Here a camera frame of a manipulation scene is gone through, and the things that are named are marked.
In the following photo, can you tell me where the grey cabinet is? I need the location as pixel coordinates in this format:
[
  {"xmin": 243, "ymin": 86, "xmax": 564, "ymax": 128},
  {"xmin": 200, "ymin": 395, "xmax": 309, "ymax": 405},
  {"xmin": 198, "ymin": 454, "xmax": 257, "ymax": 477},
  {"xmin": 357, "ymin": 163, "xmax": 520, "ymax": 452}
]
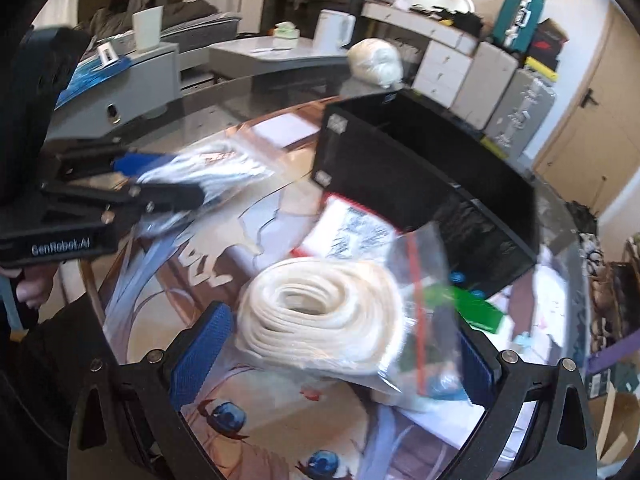
[{"xmin": 50, "ymin": 42, "xmax": 182, "ymax": 138}]

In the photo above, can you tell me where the teal suitcase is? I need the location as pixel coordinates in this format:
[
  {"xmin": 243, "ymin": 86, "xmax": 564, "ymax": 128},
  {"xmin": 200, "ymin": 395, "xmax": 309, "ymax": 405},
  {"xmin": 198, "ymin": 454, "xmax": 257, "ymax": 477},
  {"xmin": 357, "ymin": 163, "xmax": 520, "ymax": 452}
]
[{"xmin": 492, "ymin": 0, "xmax": 546, "ymax": 52}]

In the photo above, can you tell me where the black storage box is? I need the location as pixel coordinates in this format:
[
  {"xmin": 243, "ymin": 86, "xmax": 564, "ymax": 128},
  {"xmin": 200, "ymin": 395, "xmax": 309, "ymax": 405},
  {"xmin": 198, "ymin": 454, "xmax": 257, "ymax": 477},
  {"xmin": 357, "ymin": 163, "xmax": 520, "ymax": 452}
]
[{"xmin": 310, "ymin": 89, "xmax": 538, "ymax": 301}]

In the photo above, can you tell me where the yellow black shoe box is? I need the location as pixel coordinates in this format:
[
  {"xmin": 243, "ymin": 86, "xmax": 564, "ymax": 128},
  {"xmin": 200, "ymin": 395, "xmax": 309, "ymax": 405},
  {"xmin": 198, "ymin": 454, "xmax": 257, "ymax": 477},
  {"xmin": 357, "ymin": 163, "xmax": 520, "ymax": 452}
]
[{"xmin": 523, "ymin": 56, "xmax": 559, "ymax": 84}]

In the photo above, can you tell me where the person's left hand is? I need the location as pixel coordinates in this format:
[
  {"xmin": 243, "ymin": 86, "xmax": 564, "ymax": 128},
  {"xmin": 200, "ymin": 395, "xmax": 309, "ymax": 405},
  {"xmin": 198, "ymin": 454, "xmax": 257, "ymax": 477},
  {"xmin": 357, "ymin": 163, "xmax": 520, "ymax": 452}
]
[{"xmin": 15, "ymin": 262, "xmax": 61, "ymax": 311}]

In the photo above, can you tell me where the grey desk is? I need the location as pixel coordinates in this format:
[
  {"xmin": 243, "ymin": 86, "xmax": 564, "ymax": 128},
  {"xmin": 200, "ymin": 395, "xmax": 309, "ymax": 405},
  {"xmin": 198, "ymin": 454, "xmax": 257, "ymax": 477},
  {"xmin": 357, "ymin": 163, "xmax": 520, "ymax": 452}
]
[{"xmin": 207, "ymin": 35, "xmax": 351, "ymax": 95}]

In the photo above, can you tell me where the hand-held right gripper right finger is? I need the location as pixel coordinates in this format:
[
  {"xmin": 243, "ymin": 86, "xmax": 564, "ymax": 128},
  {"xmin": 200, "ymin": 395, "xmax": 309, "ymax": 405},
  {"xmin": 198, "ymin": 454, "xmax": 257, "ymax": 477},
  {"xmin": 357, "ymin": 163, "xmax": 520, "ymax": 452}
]
[{"xmin": 452, "ymin": 326, "xmax": 598, "ymax": 480}]

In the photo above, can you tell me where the printed table mat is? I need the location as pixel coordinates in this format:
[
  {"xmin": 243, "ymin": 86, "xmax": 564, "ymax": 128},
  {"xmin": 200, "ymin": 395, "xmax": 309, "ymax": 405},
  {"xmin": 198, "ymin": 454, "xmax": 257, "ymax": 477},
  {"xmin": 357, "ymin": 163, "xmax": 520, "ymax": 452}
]
[{"xmin": 80, "ymin": 95, "xmax": 591, "ymax": 480}]

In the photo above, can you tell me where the wooden door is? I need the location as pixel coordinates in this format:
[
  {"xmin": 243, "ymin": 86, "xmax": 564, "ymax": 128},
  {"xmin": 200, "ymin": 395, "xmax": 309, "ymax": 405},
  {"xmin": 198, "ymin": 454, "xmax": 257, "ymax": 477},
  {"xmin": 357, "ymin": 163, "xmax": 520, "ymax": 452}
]
[{"xmin": 532, "ymin": 2, "xmax": 640, "ymax": 221}]

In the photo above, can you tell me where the wooden shoe rack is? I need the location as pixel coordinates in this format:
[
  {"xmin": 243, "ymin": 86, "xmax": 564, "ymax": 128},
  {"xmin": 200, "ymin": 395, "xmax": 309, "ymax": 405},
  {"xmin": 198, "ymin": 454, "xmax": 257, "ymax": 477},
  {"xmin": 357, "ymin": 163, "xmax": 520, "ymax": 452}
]
[{"xmin": 582, "ymin": 232, "xmax": 640, "ymax": 361}]

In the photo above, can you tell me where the white dresser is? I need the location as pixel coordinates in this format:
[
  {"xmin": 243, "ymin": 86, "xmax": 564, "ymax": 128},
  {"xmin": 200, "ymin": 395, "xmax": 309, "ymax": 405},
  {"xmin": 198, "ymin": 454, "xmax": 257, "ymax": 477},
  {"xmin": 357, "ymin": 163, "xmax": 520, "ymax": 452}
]
[{"xmin": 360, "ymin": 0, "xmax": 482, "ymax": 109}]

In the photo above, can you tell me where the cardboard box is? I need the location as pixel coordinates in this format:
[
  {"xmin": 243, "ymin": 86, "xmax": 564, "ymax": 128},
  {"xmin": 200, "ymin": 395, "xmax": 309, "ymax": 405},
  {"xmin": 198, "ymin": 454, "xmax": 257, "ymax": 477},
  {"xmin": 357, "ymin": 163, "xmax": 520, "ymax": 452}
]
[{"xmin": 597, "ymin": 390, "xmax": 640, "ymax": 466}]

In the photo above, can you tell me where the green medicine packet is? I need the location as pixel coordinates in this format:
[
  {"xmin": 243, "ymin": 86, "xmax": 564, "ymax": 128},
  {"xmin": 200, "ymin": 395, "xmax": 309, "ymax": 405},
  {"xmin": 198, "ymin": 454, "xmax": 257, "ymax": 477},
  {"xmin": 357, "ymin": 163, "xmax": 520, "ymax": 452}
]
[{"xmin": 449, "ymin": 270, "xmax": 507, "ymax": 334}]

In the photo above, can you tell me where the large wrapped white rope bundle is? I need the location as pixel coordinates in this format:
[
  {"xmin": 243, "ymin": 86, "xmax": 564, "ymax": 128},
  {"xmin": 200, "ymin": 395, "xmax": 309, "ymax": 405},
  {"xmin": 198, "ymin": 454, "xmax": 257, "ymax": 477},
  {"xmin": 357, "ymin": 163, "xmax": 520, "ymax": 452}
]
[{"xmin": 346, "ymin": 39, "xmax": 405, "ymax": 87}]

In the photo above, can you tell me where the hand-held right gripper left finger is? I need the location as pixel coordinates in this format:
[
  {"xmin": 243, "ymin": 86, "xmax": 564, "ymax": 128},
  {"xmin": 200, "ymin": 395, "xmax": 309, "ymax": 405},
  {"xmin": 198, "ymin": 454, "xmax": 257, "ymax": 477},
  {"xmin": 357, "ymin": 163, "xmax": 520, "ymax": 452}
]
[{"xmin": 67, "ymin": 301, "xmax": 235, "ymax": 480}]

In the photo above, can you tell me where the black pouch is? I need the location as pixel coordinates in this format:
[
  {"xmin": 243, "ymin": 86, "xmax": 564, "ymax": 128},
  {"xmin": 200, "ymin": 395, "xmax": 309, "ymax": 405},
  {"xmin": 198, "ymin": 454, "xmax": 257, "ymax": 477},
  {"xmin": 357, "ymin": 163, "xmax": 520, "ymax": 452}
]
[{"xmin": 410, "ymin": 4, "xmax": 482, "ymax": 32}]

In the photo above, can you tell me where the white cup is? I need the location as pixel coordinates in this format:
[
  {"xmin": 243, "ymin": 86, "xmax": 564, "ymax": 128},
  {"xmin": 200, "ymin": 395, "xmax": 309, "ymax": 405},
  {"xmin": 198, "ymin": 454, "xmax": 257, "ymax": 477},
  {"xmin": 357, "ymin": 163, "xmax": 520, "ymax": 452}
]
[{"xmin": 132, "ymin": 6, "xmax": 165, "ymax": 52}]

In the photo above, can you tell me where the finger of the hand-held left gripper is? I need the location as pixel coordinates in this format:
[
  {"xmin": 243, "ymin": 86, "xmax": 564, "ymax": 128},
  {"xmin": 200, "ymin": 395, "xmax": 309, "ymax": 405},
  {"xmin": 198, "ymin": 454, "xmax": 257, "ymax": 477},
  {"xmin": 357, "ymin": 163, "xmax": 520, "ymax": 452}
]
[
  {"xmin": 56, "ymin": 146, "xmax": 168, "ymax": 182},
  {"xmin": 40, "ymin": 181, "xmax": 207, "ymax": 226}
]

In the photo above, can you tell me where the beige suitcase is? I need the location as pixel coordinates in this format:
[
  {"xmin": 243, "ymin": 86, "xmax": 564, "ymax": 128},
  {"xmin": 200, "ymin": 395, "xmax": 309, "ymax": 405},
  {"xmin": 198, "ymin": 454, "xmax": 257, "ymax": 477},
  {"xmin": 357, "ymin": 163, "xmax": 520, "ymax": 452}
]
[{"xmin": 452, "ymin": 41, "xmax": 521, "ymax": 132}]

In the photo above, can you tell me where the zip bag of white rope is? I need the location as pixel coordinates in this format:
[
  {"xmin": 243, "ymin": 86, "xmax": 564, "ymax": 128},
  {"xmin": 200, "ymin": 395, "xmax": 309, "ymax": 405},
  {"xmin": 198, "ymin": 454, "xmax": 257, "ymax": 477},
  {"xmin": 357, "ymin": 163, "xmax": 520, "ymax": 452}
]
[{"xmin": 235, "ymin": 222, "xmax": 486, "ymax": 413}]

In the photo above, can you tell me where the silver suitcase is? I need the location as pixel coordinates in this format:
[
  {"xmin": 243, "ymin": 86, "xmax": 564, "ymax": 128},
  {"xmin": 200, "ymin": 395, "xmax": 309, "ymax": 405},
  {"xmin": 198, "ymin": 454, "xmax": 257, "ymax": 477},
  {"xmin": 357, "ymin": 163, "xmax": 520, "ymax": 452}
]
[{"xmin": 482, "ymin": 67, "xmax": 559, "ymax": 149}]

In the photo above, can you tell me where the white electric kettle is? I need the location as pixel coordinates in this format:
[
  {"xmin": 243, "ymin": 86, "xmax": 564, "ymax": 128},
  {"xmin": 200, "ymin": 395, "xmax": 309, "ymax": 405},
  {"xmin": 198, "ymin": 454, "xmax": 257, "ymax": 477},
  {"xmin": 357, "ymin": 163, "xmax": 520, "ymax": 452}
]
[{"xmin": 312, "ymin": 9, "xmax": 357, "ymax": 54}]

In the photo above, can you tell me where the red white packet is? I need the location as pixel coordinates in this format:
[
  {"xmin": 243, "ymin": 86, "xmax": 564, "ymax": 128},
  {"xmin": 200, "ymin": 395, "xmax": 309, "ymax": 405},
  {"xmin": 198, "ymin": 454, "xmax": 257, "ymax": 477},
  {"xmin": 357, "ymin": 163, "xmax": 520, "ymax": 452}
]
[{"xmin": 292, "ymin": 192, "xmax": 404, "ymax": 261}]

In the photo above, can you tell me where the blue printed board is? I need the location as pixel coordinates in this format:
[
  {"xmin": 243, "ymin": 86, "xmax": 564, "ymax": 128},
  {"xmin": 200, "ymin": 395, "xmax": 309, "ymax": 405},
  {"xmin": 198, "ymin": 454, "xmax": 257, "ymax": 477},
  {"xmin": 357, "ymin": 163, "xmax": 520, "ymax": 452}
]
[{"xmin": 55, "ymin": 55, "xmax": 134, "ymax": 109}]

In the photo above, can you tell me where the black red shoe box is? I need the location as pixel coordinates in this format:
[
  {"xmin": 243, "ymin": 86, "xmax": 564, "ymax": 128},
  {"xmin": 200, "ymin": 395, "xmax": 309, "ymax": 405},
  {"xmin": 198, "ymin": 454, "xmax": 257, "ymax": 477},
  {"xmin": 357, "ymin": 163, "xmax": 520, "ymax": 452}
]
[{"xmin": 529, "ymin": 17, "xmax": 571, "ymax": 69}]

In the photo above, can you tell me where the shoe rack with shoes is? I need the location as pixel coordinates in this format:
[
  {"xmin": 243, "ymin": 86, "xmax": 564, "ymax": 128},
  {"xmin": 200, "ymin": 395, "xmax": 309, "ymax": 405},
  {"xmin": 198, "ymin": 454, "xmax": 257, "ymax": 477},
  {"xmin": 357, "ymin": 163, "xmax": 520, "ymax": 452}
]
[{"xmin": 585, "ymin": 240, "xmax": 640, "ymax": 356}]

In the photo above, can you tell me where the zip bag of white cables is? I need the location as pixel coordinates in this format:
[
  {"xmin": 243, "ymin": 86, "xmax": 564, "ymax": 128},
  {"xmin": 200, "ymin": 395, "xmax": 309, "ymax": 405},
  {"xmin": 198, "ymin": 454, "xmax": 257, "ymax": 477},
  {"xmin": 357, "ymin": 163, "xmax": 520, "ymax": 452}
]
[{"xmin": 135, "ymin": 137, "xmax": 287, "ymax": 241}]

